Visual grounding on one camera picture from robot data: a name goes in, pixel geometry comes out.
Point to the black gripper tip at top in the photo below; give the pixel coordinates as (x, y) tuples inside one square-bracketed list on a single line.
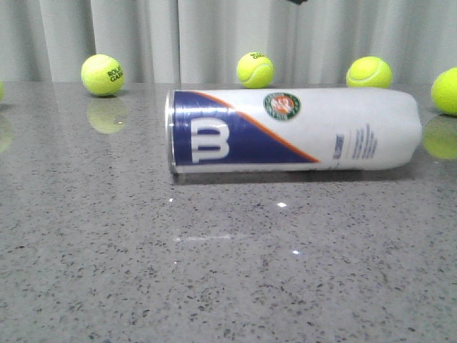
[(298, 2)]

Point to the white blue tennis ball can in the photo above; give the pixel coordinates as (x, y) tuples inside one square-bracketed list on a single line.
[(282, 130)]

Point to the yellow tennis ball centre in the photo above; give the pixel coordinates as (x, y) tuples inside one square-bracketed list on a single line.
[(255, 70)]

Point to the yellow Wilson tennis ball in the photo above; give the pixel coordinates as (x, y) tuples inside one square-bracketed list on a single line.
[(369, 71)]

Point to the yellow tennis ball far right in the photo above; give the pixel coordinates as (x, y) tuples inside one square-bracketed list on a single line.
[(443, 92)]

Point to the yellow Roland Garros tennis ball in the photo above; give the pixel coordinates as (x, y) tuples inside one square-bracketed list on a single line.
[(102, 75)]

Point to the yellow tennis ball far left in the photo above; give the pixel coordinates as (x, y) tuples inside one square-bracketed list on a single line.
[(1, 90)]

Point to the white pleated curtain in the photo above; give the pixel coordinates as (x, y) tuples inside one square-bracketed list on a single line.
[(196, 42)]

